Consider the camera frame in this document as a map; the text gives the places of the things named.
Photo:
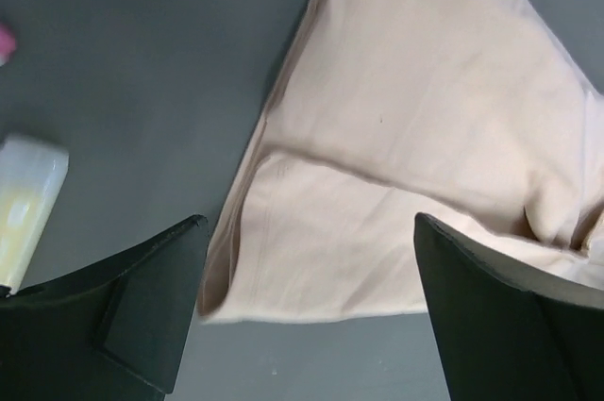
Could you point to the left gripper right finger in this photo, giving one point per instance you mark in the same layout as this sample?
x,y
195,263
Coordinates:
x,y
504,329

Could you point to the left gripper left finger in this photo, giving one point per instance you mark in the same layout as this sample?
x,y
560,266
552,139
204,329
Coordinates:
x,y
114,330

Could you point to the beige t shirt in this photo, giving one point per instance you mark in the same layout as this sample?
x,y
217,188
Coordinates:
x,y
471,111

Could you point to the yellow marker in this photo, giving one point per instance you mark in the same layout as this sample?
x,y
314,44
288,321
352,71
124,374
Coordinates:
x,y
32,174

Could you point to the pink white pen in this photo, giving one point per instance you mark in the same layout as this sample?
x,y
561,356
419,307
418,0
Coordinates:
x,y
8,44

